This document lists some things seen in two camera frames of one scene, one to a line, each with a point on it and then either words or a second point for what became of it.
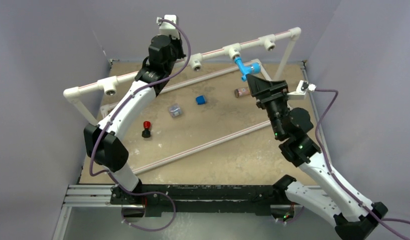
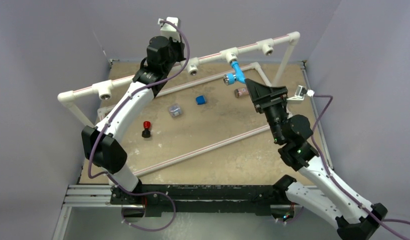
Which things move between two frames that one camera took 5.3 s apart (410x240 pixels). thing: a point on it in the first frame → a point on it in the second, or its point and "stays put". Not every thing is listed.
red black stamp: [146, 133] stays put
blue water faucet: [254, 68] → [230, 78]
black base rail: [171, 199] stays put
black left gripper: [178, 42] stays put
